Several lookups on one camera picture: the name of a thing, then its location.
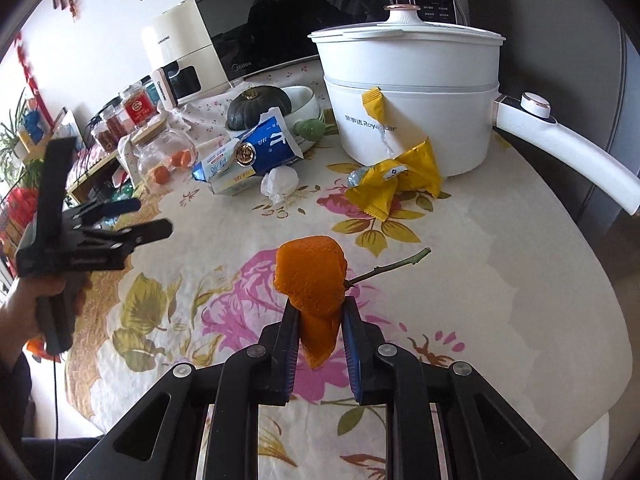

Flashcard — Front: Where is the curled orange peel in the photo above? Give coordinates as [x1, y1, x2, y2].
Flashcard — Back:
[273, 235, 347, 370]

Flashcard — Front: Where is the blue white milk carton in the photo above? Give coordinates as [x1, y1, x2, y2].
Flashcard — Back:
[191, 138, 260, 196]

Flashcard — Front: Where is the white tissue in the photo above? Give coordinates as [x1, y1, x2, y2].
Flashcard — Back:
[260, 166, 299, 206]

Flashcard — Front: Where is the yellow snack wrapper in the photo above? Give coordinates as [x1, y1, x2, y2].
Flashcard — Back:
[343, 87, 444, 222]

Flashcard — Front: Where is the left hand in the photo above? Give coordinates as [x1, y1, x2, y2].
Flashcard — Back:
[0, 274, 66, 372]

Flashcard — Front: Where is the green plant stem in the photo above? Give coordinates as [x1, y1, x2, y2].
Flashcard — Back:
[344, 247, 432, 290]

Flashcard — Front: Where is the red label spice jar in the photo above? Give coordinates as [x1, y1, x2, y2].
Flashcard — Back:
[120, 81, 157, 127]

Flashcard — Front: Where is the floral tablecloth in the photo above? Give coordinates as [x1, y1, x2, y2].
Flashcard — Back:
[64, 58, 634, 480]

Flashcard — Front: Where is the dark green pumpkin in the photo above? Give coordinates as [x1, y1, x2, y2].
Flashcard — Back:
[226, 86, 292, 131]

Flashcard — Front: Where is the cream air fryer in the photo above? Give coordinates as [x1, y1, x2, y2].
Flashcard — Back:
[151, 0, 230, 110]

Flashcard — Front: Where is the black microwave oven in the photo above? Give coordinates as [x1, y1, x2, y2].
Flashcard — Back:
[194, 0, 468, 80]

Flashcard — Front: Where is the white electric pot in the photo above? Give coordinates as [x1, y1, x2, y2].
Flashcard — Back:
[309, 6, 639, 214]

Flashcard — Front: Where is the white bowl green handle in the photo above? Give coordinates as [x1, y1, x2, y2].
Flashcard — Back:
[283, 86, 326, 153]

